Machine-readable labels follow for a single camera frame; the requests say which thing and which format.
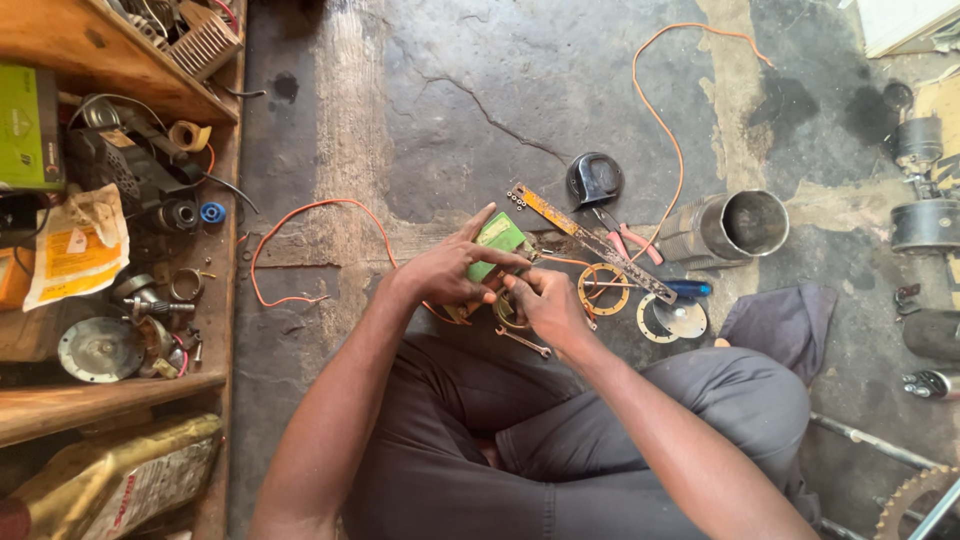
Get person's left hand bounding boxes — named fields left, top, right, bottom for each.
left=386, top=202, right=534, bottom=309

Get person's right hand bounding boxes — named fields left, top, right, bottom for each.
left=499, top=267, right=602, bottom=360

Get green rectangular box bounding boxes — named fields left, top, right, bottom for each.
left=442, top=212, right=538, bottom=324

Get small steel spanner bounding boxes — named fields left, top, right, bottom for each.
left=495, top=324, right=553, bottom=360

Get rusty yellow metal bar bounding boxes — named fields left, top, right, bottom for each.
left=508, top=182, right=679, bottom=306

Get black horn cover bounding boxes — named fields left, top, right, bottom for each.
left=566, top=152, right=625, bottom=212

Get round metal diaphragm disc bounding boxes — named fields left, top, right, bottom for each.
left=636, top=292, right=709, bottom=345

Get grey ribbed metal cylinder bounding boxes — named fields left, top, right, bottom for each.
left=655, top=189, right=791, bottom=272

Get person's legs in dark trousers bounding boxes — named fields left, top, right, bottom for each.
left=341, top=333, right=823, bottom=540

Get dark grey cloth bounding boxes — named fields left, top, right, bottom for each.
left=716, top=280, right=838, bottom=388

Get grey metal rod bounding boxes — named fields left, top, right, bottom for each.
left=808, top=411, right=942, bottom=472

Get black starter motor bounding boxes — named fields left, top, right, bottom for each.
left=883, top=112, right=960, bottom=257

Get small metal solenoid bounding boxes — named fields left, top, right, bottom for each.
left=902, top=369, right=960, bottom=402

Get wooden shelf with parts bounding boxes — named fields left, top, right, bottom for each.
left=0, top=0, right=261, bottom=540

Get white board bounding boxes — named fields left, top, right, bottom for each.
left=855, top=0, right=960, bottom=60

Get brass ring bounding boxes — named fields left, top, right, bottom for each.
left=491, top=288, right=530, bottom=332

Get orange gasket ring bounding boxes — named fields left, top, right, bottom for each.
left=576, top=262, right=631, bottom=317

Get red-handled pliers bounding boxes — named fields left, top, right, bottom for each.
left=591, top=207, right=666, bottom=267

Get blue-handled screwdriver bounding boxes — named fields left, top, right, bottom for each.
left=600, top=279, right=714, bottom=300

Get orange wire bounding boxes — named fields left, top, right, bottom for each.
left=538, top=22, right=776, bottom=301
left=249, top=198, right=470, bottom=327

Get rusty chain sprocket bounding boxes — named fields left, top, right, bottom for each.
left=873, top=464, right=960, bottom=540

